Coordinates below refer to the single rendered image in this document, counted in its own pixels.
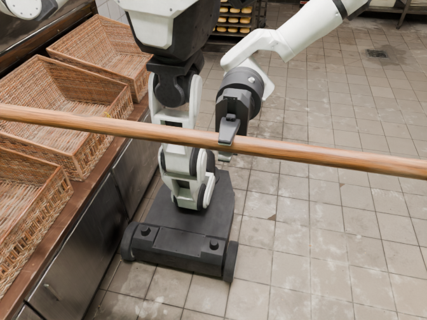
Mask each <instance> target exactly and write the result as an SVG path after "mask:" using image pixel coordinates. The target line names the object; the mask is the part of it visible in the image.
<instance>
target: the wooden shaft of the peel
mask: <svg viewBox="0 0 427 320"><path fill-rule="evenodd" d="M0 120H5V121H13V122H18V123H27V124H35V125H40V126H49V127H54V128H62V129H67V130H75V131H83V132H89V133H97V134H102V135H110V136H115V137H124V138H132V139H137V140H146V141H151V142H159V143H168V144H173V145H181V146H186V147H195V148H200V149H208V150H217V151H222V152H230V153H235V154H244V155H249V156H257V157H265V158H270V159H279V160H284V161H292V162H297V163H306V164H314V165H319V166H328V167H333V168H341V169H346V170H355V171H363V172H368V173H377V174H382V175H390V176H395V177H404V178H412V179H417V180H426V181H427V161H425V160H420V159H411V158H406V157H397V156H388V155H382V154H373V153H368V152H359V151H354V150H345V149H336V148H330V147H321V146H316V145H307V144H302V143H293V142H284V141H278V140H270V139H264V138H255V137H246V136H241V135H235V138H234V140H233V142H232V144H231V146H228V145H219V144H218V138H219V133H218V132H212V131H203V130H194V129H189V128H179V127H174V126H165V125H160V124H151V123H141V122H136V121H127V120H122V119H113V118H108V117H98V116H89V115H84V114H75V113H70V112H61V111H55V110H46V109H37V108H32V107H23V106H18V105H9V104H3V103H0Z"/></svg>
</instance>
